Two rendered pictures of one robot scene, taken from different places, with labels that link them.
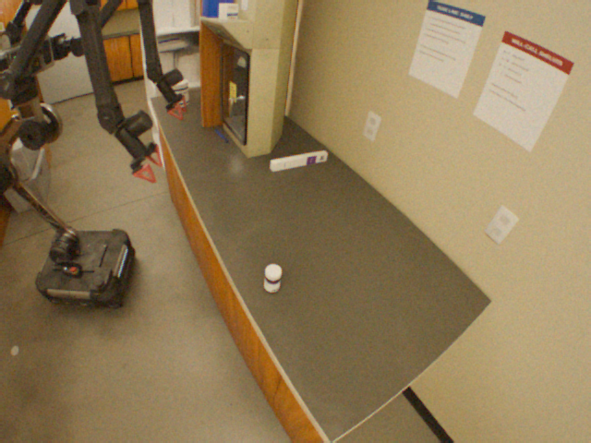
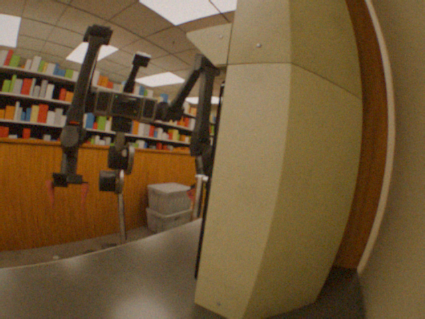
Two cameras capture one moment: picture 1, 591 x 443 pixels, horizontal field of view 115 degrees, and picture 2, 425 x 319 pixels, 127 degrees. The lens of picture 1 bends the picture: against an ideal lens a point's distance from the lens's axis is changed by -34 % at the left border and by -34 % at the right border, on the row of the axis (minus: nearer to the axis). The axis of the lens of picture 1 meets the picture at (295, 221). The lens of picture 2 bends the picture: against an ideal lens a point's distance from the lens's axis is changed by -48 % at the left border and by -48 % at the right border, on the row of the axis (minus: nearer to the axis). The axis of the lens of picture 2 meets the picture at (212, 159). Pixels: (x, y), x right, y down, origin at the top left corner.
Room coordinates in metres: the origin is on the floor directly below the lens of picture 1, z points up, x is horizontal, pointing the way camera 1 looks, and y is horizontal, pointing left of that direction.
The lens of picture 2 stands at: (0.92, -0.05, 1.26)
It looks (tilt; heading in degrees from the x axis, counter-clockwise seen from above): 3 degrees down; 69
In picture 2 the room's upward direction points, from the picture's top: 8 degrees clockwise
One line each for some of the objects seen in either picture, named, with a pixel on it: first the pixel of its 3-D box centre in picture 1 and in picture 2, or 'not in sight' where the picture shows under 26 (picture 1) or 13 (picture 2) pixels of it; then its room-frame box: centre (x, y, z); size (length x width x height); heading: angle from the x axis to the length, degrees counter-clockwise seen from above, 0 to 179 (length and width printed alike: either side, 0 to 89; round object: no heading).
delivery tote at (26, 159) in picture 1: (16, 153); (170, 198); (1.45, 2.69, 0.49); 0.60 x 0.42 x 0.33; 38
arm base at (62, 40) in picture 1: (66, 44); (167, 111); (1.06, 1.16, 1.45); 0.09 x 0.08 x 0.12; 14
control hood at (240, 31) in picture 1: (223, 30); (238, 75); (1.13, 0.40, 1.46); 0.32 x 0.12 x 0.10; 38
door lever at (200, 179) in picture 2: (235, 106); (205, 197); (1.06, 0.31, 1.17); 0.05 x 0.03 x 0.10; 128
